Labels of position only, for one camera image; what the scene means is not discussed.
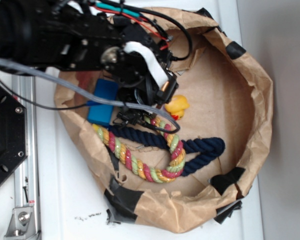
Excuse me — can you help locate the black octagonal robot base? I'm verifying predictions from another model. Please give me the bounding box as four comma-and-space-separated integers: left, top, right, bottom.
0, 86, 27, 186

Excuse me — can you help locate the grey braided cable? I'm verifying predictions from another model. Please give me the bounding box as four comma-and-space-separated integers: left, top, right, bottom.
0, 55, 181, 133

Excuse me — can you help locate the navy blue rope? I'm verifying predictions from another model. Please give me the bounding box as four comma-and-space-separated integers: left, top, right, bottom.
107, 124, 226, 176

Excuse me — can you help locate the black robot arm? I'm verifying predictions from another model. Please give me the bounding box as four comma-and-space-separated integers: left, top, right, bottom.
0, 0, 178, 118

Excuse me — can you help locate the multicolour braided rope toy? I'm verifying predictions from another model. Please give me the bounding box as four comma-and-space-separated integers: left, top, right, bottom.
92, 117, 186, 184

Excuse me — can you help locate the aluminium extrusion rail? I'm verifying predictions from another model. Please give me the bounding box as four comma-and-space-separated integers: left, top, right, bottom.
3, 74, 42, 240

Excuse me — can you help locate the yellow rubber duck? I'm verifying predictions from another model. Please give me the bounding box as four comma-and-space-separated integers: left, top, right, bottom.
164, 95, 190, 120

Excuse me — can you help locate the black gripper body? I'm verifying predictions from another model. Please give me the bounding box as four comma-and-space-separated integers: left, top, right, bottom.
99, 22, 180, 126

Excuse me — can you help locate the crumpled brown paper bag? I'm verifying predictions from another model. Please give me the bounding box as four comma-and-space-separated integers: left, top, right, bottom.
54, 7, 273, 234

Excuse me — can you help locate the blue rectangular block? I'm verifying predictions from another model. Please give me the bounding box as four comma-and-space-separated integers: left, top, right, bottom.
87, 78, 119, 127

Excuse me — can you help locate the thin black cable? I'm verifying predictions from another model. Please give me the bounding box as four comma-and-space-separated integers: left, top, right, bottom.
0, 71, 96, 111

